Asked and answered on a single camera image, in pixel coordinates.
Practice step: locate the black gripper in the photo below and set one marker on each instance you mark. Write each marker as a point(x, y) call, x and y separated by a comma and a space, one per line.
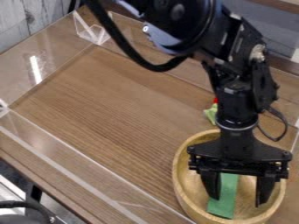
point(237, 152)

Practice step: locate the green rectangular block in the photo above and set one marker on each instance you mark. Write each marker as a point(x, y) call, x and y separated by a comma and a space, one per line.
point(224, 206)

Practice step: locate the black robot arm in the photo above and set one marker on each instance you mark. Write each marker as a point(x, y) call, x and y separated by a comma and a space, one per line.
point(200, 28)

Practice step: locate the brown wooden bowl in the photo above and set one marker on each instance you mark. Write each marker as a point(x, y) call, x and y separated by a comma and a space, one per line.
point(236, 207)

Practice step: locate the red plush strawberry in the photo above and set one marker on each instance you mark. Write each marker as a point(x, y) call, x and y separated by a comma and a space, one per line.
point(212, 112)

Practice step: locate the clear acrylic front panel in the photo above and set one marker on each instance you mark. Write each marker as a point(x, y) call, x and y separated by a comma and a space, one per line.
point(99, 196)

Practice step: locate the black table leg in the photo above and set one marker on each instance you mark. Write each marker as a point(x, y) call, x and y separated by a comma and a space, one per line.
point(37, 193)

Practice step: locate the clear acrylic corner bracket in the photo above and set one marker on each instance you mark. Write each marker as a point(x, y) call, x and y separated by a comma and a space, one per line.
point(94, 33)

